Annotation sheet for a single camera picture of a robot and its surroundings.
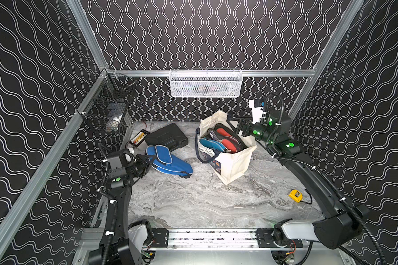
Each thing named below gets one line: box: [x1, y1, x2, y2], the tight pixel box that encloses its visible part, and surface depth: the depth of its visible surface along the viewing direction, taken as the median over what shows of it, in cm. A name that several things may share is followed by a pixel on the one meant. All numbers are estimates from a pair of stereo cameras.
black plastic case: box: [144, 122, 189, 151], surface depth 108 cm
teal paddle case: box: [199, 137, 228, 153], surface depth 87 cm
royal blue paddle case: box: [145, 144, 194, 176], surface depth 81 cm
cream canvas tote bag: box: [195, 109, 258, 185], surface depth 90 cm
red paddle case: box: [216, 128, 240, 154], surface depth 90 cm
